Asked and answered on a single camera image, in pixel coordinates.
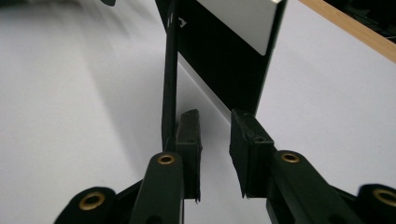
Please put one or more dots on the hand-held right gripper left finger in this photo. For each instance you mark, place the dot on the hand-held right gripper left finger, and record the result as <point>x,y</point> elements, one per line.
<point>190,155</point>

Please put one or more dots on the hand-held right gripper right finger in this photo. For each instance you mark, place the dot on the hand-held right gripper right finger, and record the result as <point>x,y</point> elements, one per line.
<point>255,161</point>

